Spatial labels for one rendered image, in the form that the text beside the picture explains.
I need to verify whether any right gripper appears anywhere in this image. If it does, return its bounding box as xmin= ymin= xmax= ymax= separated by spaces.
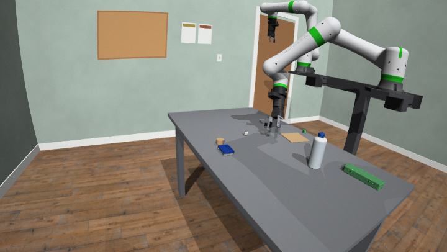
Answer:
xmin=267 ymin=18 xmax=279 ymax=43

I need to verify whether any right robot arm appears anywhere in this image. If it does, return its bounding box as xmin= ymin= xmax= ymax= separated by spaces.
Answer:
xmin=260 ymin=1 xmax=320 ymax=74

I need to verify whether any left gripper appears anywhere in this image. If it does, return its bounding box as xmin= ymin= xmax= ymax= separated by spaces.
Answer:
xmin=268 ymin=86 xmax=287 ymax=128

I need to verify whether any tan flat mat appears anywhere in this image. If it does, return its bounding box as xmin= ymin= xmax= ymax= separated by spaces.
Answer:
xmin=281 ymin=133 xmax=310 ymax=143

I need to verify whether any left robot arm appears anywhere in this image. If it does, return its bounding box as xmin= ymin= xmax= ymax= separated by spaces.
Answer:
xmin=263 ymin=17 xmax=409 ymax=94

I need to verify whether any grey bottle with blue cap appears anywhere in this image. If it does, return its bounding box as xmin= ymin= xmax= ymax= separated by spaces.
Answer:
xmin=308 ymin=132 xmax=327 ymax=169

